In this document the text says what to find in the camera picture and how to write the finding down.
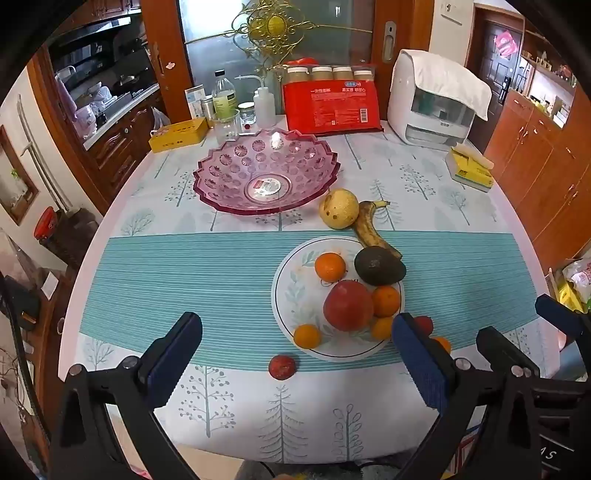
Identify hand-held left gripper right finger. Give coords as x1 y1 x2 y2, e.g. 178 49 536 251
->
392 312 540 480

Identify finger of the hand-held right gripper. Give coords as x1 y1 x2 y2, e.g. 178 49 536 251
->
536 294 591 343
476 326 541 378

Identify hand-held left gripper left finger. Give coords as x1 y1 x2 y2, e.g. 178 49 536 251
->
50 312 204 480

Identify red apple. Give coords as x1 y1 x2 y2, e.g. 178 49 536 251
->
322 280 375 332

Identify dark green avocado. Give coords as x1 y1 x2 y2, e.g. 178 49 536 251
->
354 246 407 287

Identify ripe spotted banana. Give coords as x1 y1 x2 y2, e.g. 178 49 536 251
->
353 200 403 259

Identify yellow spotted pear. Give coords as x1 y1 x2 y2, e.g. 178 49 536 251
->
318 188 360 230

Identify pink glass fruit bowl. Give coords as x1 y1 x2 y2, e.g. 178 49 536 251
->
192 128 342 215

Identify wooden sideboard cabinet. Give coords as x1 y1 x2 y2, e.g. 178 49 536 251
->
482 88 591 259

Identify yellow sponge pack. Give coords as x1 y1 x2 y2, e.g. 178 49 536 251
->
444 143 495 192

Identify red container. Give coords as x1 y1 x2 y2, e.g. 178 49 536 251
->
34 206 58 241

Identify wooden kitchen cabinet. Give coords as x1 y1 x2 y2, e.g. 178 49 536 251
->
83 88 167 195

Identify yellow tin box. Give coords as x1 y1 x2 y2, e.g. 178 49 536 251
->
148 117 208 154

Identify clear glass cup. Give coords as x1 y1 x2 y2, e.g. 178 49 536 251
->
215 109 242 144

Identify white countertop appliance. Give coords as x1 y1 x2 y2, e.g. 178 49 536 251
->
387 49 476 149

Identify white towel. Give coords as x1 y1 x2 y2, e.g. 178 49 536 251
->
401 48 493 121

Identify red paper cup pack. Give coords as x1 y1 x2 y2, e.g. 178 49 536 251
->
281 59 386 136

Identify white and blue carton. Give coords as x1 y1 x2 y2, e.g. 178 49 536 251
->
185 85 206 120

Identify white squeeze bottle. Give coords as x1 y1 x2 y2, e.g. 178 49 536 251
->
235 75 276 130

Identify clear plastic bottle green label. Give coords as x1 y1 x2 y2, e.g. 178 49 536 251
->
212 69 235 121

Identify gold metal ornament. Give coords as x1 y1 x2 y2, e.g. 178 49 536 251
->
226 0 319 84

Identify silver door handle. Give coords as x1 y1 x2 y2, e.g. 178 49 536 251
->
382 21 397 63

